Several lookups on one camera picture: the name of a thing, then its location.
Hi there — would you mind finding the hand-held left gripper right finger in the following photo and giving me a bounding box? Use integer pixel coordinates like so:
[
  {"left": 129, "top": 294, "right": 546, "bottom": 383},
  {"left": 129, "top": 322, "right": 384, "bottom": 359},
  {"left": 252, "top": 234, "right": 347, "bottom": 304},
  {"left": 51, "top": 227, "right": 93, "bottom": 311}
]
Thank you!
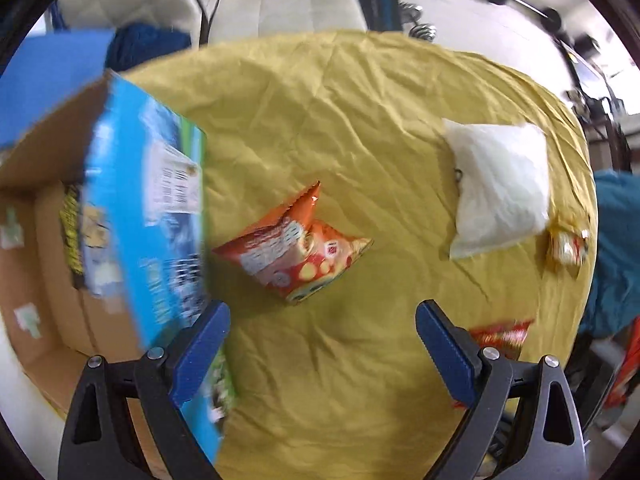
[{"left": 415, "top": 299, "right": 587, "bottom": 480}]

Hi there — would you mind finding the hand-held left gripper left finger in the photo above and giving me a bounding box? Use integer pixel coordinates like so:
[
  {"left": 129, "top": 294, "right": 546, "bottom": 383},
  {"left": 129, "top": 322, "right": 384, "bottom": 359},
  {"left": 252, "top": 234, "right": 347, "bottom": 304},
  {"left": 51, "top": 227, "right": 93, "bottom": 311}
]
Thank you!
[{"left": 58, "top": 300, "right": 232, "bottom": 480}]

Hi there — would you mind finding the blue printed cardboard box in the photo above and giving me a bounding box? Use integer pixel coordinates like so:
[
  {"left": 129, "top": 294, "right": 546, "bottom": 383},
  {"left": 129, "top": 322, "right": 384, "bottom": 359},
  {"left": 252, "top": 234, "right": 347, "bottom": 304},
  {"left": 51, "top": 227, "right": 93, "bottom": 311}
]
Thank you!
[{"left": 0, "top": 70, "right": 237, "bottom": 467}]

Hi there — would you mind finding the orange snack packet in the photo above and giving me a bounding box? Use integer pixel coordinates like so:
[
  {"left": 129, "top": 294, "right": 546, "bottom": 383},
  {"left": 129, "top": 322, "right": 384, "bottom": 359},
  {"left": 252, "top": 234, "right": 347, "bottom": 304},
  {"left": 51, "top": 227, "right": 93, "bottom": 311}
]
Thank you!
[{"left": 211, "top": 181, "right": 374, "bottom": 305}]

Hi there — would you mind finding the white plastic bag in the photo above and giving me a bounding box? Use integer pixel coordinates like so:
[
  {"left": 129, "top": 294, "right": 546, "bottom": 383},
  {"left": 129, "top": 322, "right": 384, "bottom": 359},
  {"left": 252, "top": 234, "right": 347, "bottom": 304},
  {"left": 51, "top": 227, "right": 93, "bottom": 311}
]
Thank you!
[{"left": 442, "top": 119, "right": 551, "bottom": 261}]

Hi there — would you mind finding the red snack packet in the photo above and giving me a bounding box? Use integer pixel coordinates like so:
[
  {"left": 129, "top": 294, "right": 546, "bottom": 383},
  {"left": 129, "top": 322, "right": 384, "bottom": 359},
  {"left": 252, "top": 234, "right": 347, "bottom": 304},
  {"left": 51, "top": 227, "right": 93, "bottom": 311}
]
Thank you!
[{"left": 452, "top": 319, "right": 536, "bottom": 408}]

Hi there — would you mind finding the yellow snack packet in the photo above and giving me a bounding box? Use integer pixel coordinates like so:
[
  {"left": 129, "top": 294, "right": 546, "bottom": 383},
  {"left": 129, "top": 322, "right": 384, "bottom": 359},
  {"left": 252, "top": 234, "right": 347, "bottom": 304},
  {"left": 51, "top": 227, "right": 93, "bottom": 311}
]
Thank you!
[{"left": 546, "top": 215, "right": 592, "bottom": 281}]

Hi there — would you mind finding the yellow tablecloth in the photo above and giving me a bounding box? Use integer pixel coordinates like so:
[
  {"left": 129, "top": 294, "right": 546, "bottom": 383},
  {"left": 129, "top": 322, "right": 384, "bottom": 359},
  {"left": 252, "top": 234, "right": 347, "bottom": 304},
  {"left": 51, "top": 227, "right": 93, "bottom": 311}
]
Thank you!
[{"left": 122, "top": 30, "right": 599, "bottom": 480}]

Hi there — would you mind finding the teal cloth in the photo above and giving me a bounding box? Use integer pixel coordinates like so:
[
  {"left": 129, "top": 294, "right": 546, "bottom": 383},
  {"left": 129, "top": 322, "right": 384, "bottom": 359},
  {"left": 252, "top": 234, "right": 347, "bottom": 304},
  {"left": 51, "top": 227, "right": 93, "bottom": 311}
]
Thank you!
[{"left": 580, "top": 170, "right": 640, "bottom": 338}]

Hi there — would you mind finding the dark blue knitted cloth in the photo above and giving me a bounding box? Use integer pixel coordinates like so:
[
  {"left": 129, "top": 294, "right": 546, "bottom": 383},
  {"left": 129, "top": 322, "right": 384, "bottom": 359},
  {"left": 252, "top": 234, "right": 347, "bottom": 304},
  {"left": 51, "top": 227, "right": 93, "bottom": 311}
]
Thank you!
[{"left": 104, "top": 22, "right": 193, "bottom": 75}]

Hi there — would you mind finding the dumbbell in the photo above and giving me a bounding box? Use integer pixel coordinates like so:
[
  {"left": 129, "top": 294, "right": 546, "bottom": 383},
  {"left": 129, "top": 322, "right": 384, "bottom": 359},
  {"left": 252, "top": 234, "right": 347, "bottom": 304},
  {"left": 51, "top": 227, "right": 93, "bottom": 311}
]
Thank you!
[{"left": 399, "top": 2, "right": 438, "bottom": 41}]

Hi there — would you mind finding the white sofa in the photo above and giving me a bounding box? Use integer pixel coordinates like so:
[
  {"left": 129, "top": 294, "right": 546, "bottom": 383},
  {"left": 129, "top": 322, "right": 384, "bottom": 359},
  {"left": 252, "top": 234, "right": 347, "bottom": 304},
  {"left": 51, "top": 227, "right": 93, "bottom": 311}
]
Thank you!
[{"left": 57, "top": 0, "right": 368, "bottom": 48}]

